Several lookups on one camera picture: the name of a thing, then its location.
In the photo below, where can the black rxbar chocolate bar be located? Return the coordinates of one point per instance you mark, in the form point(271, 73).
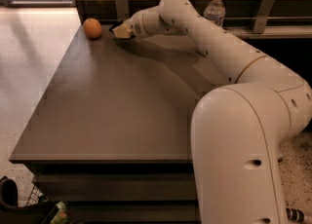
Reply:
point(116, 24)

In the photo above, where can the grey drawer cabinet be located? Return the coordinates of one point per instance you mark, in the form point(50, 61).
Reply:
point(110, 136)

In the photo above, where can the orange fruit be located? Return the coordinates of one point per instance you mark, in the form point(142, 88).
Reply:
point(92, 28)

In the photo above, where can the metal wall bracket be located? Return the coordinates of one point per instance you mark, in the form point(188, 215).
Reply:
point(261, 17)
point(122, 9)

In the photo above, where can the right metal wall bracket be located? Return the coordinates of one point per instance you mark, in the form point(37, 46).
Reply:
point(261, 17)

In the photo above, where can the horizontal metal wall rail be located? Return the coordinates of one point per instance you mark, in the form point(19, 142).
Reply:
point(270, 20)

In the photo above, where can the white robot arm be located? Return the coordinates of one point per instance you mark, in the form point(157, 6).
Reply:
point(236, 129)

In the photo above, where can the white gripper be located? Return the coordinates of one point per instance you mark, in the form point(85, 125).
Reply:
point(135, 26)

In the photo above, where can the black white striped cable connector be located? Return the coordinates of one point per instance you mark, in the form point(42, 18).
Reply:
point(295, 215)

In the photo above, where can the left metal wall bracket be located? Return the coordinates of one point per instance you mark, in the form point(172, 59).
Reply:
point(122, 9)

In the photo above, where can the clear plastic water bottle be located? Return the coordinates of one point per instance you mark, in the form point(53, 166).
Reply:
point(215, 12)

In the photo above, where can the black bin with items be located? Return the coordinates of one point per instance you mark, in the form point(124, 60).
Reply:
point(41, 213)

